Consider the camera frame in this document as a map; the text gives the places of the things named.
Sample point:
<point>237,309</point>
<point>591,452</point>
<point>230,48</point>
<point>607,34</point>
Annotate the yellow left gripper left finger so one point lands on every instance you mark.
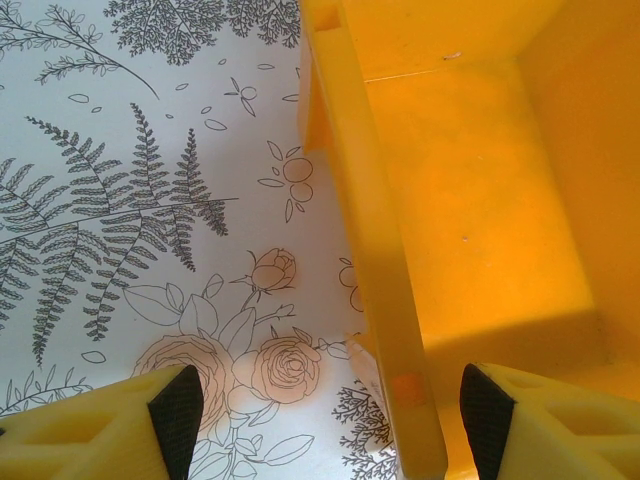
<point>75,440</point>

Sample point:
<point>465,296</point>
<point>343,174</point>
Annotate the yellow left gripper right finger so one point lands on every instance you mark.
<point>565,440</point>

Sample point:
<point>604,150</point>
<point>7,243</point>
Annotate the yellow plastic bin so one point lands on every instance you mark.
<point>475,200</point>

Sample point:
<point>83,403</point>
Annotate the floral patterned table cloth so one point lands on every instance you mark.
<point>100,100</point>

